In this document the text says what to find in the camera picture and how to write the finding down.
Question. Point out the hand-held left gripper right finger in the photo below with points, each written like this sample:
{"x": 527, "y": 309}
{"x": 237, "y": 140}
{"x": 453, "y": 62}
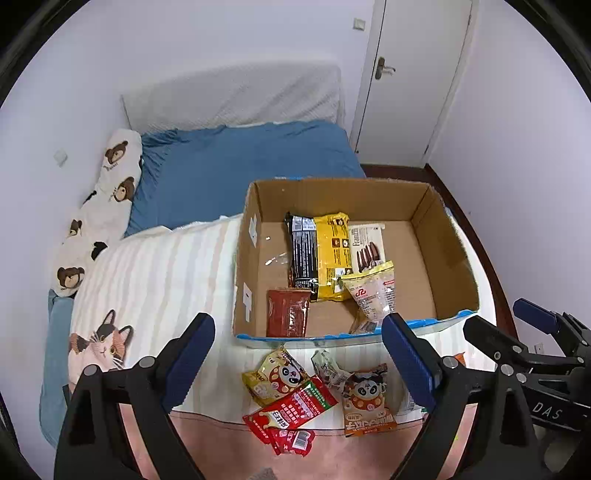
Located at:
{"x": 408, "y": 355}

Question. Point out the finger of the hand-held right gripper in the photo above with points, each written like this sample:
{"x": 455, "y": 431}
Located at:
{"x": 533, "y": 314}
{"x": 489, "y": 337}

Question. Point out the plain orange snack packet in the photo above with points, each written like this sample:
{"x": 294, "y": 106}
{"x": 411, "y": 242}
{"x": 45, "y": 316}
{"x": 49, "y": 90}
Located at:
{"x": 458, "y": 358}

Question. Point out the black snack packet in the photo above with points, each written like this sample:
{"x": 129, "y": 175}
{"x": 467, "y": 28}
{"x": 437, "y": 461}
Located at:
{"x": 302, "y": 251}

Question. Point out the red and green snack packet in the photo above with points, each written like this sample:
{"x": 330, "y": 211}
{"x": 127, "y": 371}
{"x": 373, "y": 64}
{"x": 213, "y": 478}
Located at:
{"x": 295, "y": 408}

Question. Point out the cardboard box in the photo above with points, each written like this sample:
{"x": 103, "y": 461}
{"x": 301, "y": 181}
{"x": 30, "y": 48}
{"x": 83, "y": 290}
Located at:
{"x": 332, "y": 198}

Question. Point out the dark red snack packet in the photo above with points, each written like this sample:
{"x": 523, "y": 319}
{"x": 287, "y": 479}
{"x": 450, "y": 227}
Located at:
{"x": 287, "y": 314}

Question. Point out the white light switch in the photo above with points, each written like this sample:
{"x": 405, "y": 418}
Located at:
{"x": 359, "y": 24}

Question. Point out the striped blanket with cat print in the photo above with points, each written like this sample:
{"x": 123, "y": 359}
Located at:
{"x": 152, "y": 277}

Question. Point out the white quilted headboard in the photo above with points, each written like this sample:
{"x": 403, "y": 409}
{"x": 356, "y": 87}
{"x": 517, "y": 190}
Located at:
{"x": 231, "y": 97}

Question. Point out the white and green snack packet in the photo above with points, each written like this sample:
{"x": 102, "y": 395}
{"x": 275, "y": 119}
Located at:
{"x": 408, "y": 407}

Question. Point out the white door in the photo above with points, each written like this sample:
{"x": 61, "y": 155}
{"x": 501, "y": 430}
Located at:
{"x": 415, "y": 92}

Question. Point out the small white snack packet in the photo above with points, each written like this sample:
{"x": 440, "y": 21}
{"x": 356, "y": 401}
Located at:
{"x": 328, "y": 369}

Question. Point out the yellow panda snack packet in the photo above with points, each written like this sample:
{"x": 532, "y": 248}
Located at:
{"x": 277, "y": 376}

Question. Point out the small red snack packet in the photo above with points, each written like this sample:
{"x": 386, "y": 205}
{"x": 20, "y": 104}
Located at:
{"x": 293, "y": 441}

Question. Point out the orange panda snack packet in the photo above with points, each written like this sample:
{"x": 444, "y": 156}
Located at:
{"x": 368, "y": 401}

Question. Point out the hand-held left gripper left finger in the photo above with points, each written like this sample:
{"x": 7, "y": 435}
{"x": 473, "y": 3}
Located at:
{"x": 189, "y": 355}

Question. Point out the white bear print pillow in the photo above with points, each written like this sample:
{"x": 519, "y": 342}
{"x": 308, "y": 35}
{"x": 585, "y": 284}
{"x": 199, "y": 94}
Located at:
{"x": 111, "y": 203}

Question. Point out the white cookie packet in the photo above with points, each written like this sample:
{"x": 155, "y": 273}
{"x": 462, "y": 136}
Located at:
{"x": 367, "y": 244}

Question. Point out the translucent packet with red logo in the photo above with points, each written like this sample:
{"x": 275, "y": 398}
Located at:
{"x": 371, "y": 293}

